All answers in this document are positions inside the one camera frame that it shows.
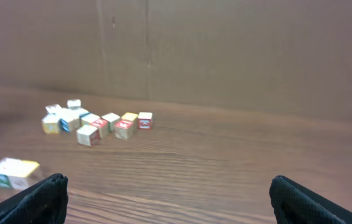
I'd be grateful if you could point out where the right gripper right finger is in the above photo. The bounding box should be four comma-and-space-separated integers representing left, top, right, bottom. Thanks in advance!
269, 175, 352, 224

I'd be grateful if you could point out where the letter L wooden block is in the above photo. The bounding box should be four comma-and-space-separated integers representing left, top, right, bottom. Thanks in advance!
6, 159, 44, 190

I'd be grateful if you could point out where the far right white block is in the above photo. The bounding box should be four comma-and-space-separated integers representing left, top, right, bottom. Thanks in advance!
137, 112, 153, 129

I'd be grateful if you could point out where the sailboat blue wooden block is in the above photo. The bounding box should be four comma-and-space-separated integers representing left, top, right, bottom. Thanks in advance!
60, 114, 80, 133

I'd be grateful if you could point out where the yellow top wooden block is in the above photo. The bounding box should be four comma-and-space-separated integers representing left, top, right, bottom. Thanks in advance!
121, 112, 138, 129

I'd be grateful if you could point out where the lower white wooden block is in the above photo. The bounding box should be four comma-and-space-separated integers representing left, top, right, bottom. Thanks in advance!
76, 125, 101, 147

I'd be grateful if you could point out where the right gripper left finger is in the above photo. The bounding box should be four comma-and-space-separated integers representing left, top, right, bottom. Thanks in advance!
0, 173, 68, 224

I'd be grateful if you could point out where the white tilted picture block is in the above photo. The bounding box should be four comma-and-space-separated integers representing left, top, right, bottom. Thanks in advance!
101, 113, 121, 132

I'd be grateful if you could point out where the cardboard panel at back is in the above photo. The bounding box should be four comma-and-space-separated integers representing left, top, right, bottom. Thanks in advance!
0, 0, 352, 120

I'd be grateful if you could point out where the blue sided picture block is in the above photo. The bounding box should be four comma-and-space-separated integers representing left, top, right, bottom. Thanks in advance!
74, 108, 90, 118

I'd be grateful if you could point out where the yellow sided gift block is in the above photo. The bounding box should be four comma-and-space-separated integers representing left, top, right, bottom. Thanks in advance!
42, 114, 61, 134

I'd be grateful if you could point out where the soccer ball wooden block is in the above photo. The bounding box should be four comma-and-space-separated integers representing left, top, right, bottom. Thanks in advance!
45, 104, 62, 114

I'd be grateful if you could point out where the red letter wooden block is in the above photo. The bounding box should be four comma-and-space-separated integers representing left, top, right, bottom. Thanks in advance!
114, 119, 134, 139

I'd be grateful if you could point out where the top red picture block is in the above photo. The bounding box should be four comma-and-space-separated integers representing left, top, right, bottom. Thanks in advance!
67, 99, 81, 110

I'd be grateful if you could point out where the ice cream wooden block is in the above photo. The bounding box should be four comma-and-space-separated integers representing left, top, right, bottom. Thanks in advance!
57, 108, 79, 118

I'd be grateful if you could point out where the green sided wooden block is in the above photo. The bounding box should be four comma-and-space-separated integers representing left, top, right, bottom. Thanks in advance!
0, 157, 20, 189

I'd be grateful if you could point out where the red face wooden block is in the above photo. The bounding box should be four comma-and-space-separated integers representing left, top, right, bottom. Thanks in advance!
91, 119, 109, 139

